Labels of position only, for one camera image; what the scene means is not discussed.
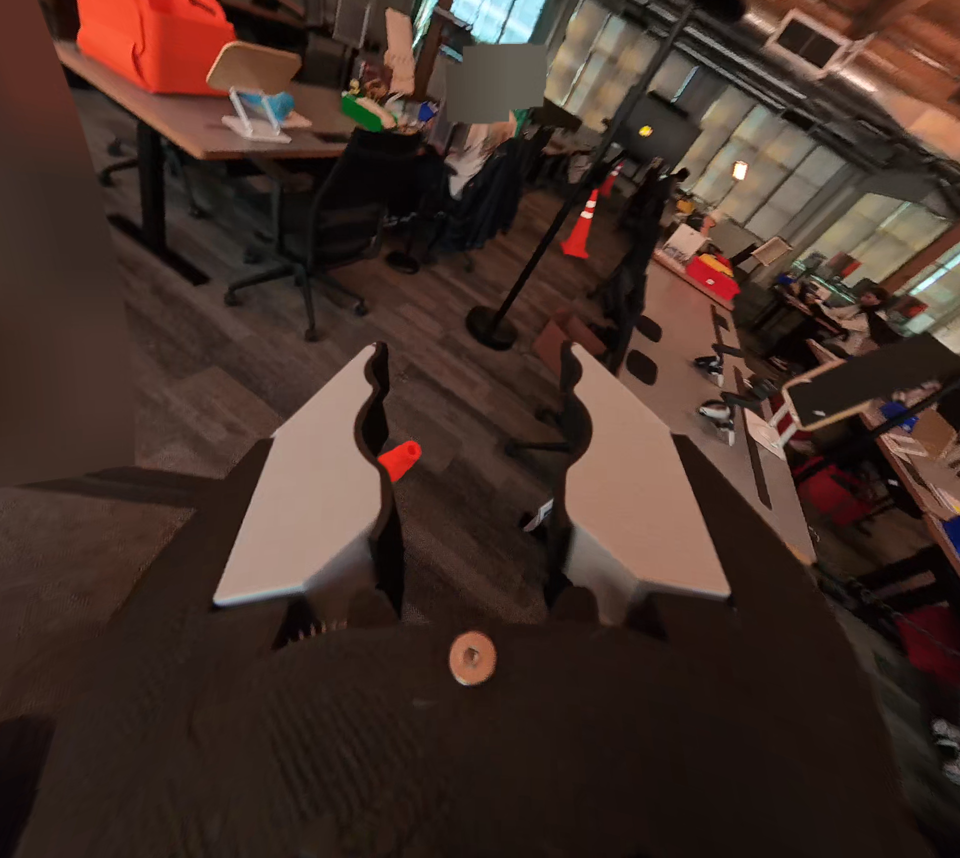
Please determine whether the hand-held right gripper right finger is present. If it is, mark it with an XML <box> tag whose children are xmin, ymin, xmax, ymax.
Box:
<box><xmin>546</xmin><ymin>340</ymin><xmax>733</xmax><ymax>627</ymax></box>

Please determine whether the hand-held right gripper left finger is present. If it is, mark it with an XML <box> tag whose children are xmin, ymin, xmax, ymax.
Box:
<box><xmin>212</xmin><ymin>342</ymin><xmax>407</xmax><ymax>625</ymax></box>

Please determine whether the small orange cone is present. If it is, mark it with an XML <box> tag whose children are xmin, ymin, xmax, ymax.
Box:
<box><xmin>377</xmin><ymin>441</ymin><xmax>423</xmax><ymax>484</ymax></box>

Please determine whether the black and white gadget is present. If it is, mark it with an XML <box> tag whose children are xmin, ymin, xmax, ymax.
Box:
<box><xmin>693</xmin><ymin>344</ymin><xmax>744</xmax><ymax>387</ymax></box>
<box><xmin>697</xmin><ymin>400</ymin><xmax>740</xmax><ymax>447</ymax></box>

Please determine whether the long grey table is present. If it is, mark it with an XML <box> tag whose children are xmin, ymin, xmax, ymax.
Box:
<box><xmin>633</xmin><ymin>258</ymin><xmax>819</xmax><ymax>567</ymax></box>

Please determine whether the red bag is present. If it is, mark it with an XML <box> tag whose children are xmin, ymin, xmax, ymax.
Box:
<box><xmin>795</xmin><ymin>460</ymin><xmax>879</xmax><ymax>529</ymax></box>

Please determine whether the black pole stand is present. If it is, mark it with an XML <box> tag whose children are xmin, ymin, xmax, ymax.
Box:
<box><xmin>465</xmin><ymin>0</ymin><xmax>749</xmax><ymax>352</ymax></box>

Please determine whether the red plastic bin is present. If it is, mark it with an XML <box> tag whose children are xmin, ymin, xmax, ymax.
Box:
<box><xmin>684</xmin><ymin>253</ymin><xmax>742</xmax><ymax>300</ymax></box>

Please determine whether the black wood-edged board stand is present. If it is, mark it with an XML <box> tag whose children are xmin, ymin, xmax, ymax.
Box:
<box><xmin>765</xmin><ymin>333</ymin><xmax>960</xmax><ymax>454</ymax></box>

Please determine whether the black office chair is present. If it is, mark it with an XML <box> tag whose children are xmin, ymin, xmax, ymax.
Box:
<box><xmin>225</xmin><ymin>126</ymin><xmax>432</xmax><ymax>343</ymax></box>

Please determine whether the dark jacket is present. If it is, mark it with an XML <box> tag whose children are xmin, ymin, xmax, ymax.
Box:
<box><xmin>435</xmin><ymin>145</ymin><xmax>556</xmax><ymax>252</ymax></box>

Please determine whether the black monitor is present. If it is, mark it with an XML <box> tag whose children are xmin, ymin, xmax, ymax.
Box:
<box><xmin>616</xmin><ymin>91</ymin><xmax>704</xmax><ymax>163</ymax></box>

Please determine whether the green toy brick model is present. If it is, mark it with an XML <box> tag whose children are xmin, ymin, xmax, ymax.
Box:
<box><xmin>341</xmin><ymin>89</ymin><xmax>399</xmax><ymax>132</ymax></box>

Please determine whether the grey top desk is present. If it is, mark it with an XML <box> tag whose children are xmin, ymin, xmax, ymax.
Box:
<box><xmin>54</xmin><ymin>40</ymin><xmax>451</xmax><ymax>287</ymax></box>

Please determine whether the tilted wooden board stand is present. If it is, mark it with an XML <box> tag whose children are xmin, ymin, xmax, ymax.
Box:
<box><xmin>206</xmin><ymin>40</ymin><xmax>303</xmax><ymax>145</ymax></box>

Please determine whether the orange plastic bin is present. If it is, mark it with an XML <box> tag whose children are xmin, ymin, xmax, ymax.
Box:
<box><xmin>73</xmin><ymin>0</ymin><xmax>238</xmax><ymax>97</ymax></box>

